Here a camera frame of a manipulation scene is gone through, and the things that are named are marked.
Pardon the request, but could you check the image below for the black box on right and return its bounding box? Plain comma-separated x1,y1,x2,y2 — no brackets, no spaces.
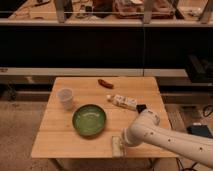
185,55,213,83

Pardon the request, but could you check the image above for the blue device on floor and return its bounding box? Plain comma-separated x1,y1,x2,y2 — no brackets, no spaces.
187,125,213,139

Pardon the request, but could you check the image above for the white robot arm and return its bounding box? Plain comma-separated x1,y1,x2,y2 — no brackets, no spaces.
122,109,213,168

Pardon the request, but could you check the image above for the red sausage toy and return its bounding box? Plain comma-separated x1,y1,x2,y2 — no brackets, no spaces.
98,79,114,89

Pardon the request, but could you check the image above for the clear plastic cup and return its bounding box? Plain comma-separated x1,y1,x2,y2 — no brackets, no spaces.
57,88,73,110

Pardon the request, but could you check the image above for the white plastic bottle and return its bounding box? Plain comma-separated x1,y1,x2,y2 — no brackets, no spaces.
106,94,137,110

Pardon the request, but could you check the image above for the green bowl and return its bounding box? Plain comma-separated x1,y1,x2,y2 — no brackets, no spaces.
72,104,107,137

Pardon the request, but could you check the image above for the wooden table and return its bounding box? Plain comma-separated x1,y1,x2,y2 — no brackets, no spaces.
31,77,170,159

